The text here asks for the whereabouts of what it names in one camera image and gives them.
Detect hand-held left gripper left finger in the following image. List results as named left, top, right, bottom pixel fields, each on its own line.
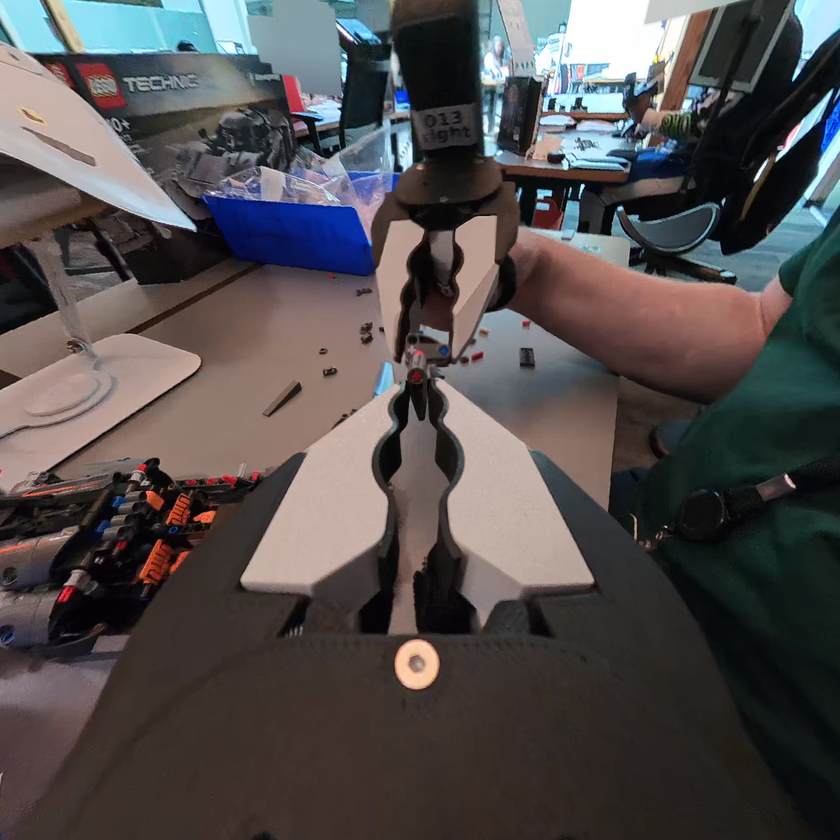
left=240, top=382, right=414, bottom=634

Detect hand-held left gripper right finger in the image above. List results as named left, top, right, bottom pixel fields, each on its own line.
left=424, top=379, right=596, bottom=632

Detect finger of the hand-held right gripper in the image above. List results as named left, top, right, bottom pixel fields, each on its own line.
left=377, top=220, right=429, bottom=363
left=448, top=215, right=501, bottom=361

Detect small grey lego panel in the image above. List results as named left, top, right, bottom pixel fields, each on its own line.
left=403, top=331, right=455, bottom=367

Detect dark lego wedge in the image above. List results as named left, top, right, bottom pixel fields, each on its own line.
left=262, top=381, right=303, bottom=418

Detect grey lego vehicle model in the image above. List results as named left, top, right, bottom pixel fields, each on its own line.
left=0, top=456, right=273, bottom=657

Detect person's right hand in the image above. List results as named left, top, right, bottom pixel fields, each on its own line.
left=499, top=230, right=551, bottom=317

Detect black high-back chair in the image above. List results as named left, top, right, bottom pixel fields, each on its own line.
left=338, top=20, right=395, bottom=135

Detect tall black box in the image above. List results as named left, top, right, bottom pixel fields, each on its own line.
left=497, top=74, right=549, bottom=156

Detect blue plastic bin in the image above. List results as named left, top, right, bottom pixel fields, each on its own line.
left=202, top=172, right=398, bottom=277

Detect wooden background desk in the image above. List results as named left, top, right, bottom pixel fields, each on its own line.
left=492, top=128, right=664, bottom=231

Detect clear plastic bags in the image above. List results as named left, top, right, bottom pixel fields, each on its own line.
left=220, top=154, right=395, bottom=211

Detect person's dark blue trousers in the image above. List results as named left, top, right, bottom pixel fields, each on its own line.
left=607, top=420, right=697, bottom=546

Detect black badge reel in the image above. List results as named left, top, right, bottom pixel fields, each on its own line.
left=633, top=489, right=726, bottom=549

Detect grey office chair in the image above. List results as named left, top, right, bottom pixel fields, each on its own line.
left=616, top=200, right=739, bottom=284

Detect person's green shirt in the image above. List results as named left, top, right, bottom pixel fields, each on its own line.
left=610, top=210, right=840, bottom=840

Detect white metal book stand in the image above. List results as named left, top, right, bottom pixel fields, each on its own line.
left=0, top=230, right=203, bottom=457

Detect dark printed cardboard box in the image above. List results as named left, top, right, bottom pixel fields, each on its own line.
left=33, top=52, right=316, bottom=221

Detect grey computer monitor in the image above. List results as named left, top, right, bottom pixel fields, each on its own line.
left=689, top=0, right=798, bottom=93

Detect white instruction booklet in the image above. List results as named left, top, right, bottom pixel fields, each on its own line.
left=0, top=42, right=198, bottom=232

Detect black lanyard strap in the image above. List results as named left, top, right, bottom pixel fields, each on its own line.
left=722, top=456, right=840, bottom=519

